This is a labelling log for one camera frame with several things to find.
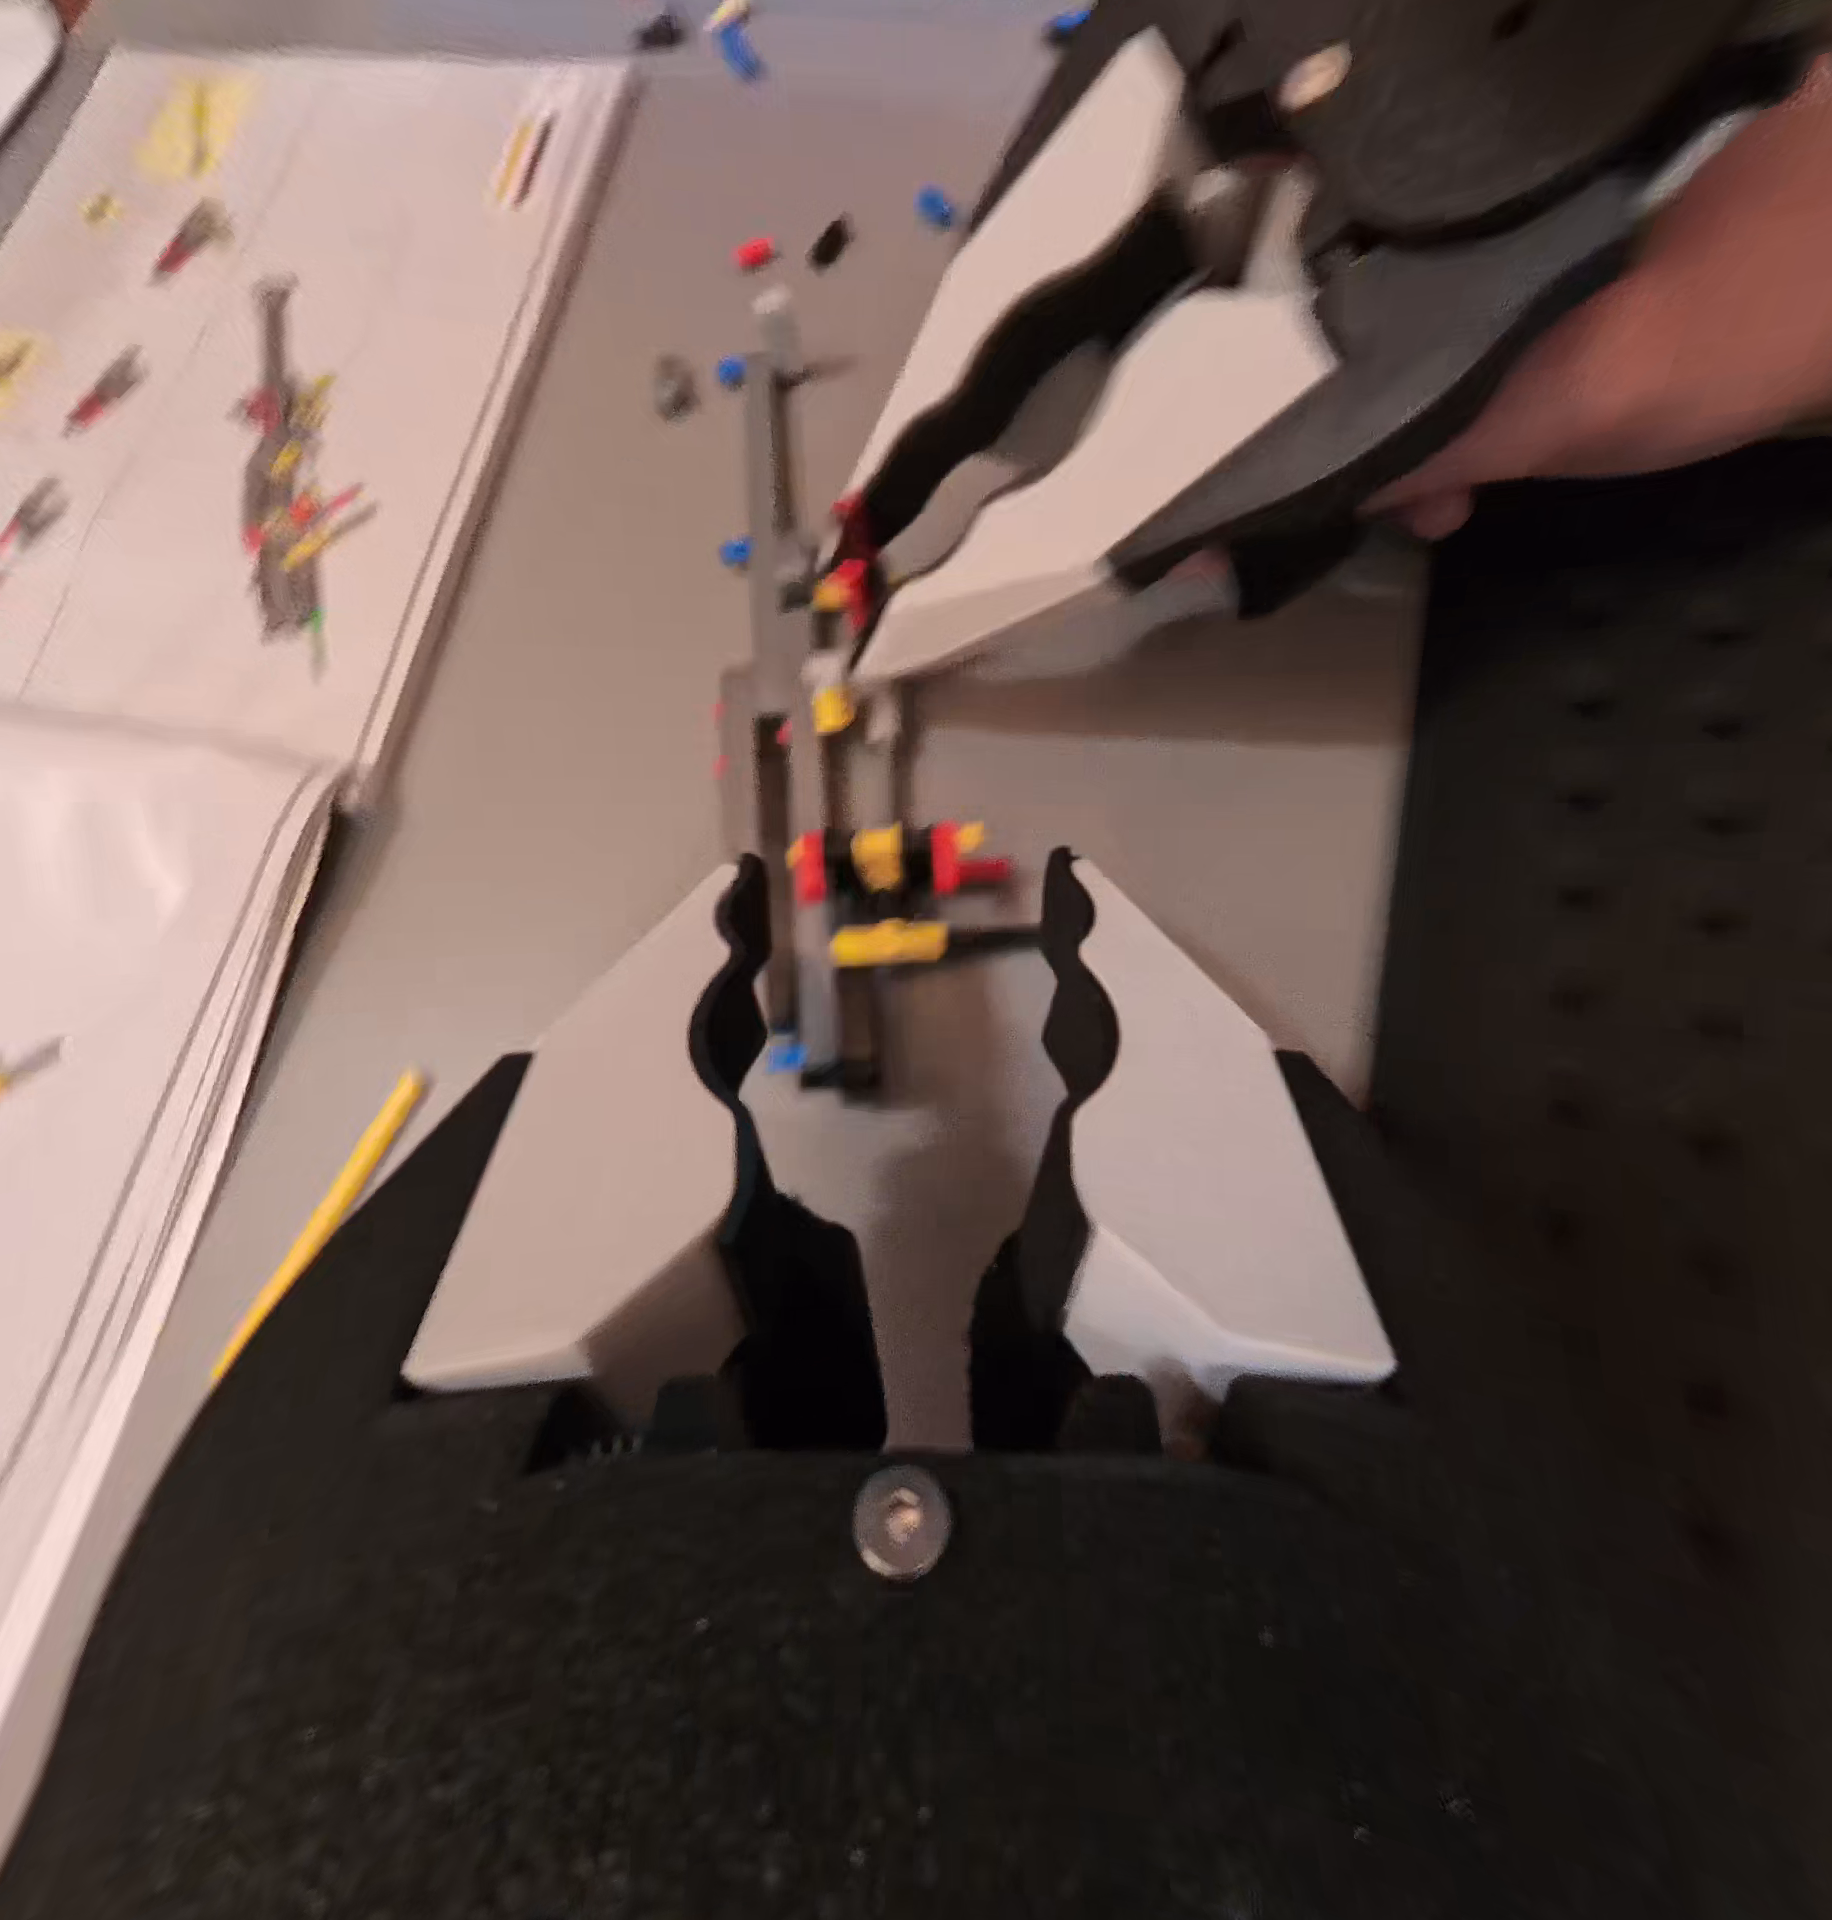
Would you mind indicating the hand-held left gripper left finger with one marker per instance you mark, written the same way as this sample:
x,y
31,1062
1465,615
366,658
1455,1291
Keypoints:
x,y
585,1171

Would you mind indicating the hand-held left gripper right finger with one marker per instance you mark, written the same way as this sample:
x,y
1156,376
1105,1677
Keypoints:
x,y
1215,1186

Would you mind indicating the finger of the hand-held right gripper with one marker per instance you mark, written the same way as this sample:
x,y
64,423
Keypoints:
x,y
1156,435
1066,226

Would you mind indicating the pile of small lego pins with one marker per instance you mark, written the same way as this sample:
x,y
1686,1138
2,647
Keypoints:
x,y
934,207

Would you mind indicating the grey lego beam assembly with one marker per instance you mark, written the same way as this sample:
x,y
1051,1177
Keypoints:
x,y
774,630

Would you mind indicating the lego instruction booklet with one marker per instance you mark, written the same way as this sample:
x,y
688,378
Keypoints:
x,y
180,600

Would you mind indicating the long yellow lego axle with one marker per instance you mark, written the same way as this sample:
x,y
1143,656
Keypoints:
x,y
330,1201

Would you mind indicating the person's right hand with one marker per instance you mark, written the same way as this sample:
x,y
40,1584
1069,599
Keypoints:
x,y
1710,315

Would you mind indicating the black perforated panel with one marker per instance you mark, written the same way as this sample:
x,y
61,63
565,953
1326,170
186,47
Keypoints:
x,y
1635,901

